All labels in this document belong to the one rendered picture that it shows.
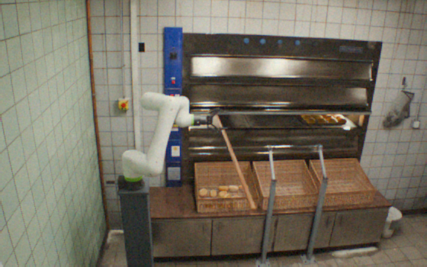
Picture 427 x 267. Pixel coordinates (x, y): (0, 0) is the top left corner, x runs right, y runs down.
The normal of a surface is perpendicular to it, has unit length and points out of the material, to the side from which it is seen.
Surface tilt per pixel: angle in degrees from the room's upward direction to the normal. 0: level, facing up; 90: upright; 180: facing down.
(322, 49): 90
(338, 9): 90
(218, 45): 92
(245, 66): 70
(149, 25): 90
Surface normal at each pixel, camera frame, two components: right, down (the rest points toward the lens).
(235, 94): 0.11, 0.03
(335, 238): 0.10, 0.37
